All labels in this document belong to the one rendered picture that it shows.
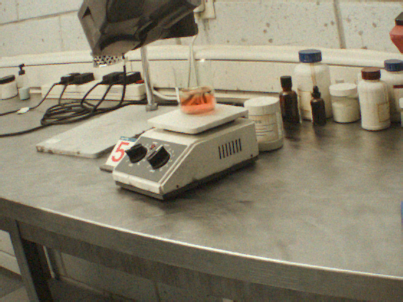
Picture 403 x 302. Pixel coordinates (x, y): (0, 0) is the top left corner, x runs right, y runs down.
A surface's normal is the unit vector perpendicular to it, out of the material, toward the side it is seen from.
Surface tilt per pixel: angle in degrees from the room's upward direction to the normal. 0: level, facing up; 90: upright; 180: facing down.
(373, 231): 0
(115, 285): 90
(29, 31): 90
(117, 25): 146
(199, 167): 90
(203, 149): 90
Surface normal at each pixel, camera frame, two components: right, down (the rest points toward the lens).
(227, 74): -0.62, 0.31
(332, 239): -0.14, -0.95
